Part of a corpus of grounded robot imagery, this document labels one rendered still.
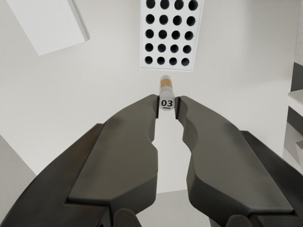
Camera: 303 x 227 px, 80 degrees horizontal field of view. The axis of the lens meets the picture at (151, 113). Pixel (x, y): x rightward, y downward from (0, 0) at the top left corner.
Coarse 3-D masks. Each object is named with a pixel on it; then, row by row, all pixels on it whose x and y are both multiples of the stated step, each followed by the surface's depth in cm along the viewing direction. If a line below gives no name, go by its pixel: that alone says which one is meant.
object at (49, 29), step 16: (16, 0) 26; (32, 0) 26; (48, 0) 26; (64, 0) 26; (16, 16) 28; (32, 16) 27; (48, 16) 27; (64, 16) 27; (32, 32) 29; (48, 32) 29; (64, 32) 28; (80, 32) 28; (48, 48) 30
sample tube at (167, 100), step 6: (162, 78) 16; (168, 78) 15; (162, 84) 14; (168, 84) 14; (162, 90) 13; (168, 90) 13; (162, 96) 12; (168, 96) 12; (174, 96) 13; (162, 102) 12; (168, 102) 12; (174, 102) 12; (162, 108) 13; (168, 108) 13
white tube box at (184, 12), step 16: (144, 0) 24; (160, 0) 24; (176, 0) 27; (192, 0) 27; (144, 16) 25; (160, 16) 28; (176, 16) 28; (192, 16) 27; (144, 32) 26; (160, 32) 29; (176, 32) 29; (192, 32) 27; (144, 48) 27; (160, 48) 30; (176, 48) 29; (192, 48) 27; (144, 64) 29; (160, 64) 29; (176, 64) 29; (192, 64) 28
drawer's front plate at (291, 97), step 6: (300, 90) 27; (288, 96) 27; (294, 96) 26; (300, 96) 26; (288, 102) 28; (294, 102) 26; (300, 102) 25; (294, 108) 26; (300, 108) 25; (300, 114) 25
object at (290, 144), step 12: (300, 72) 69; (300, 84) 64; (288, 108) 59; (288, 120) 56; (300, 120) 54; (288, 132) 59; (300, 132) 51; (288, 144) 64; (300, 144) 44; (300, 156) 46
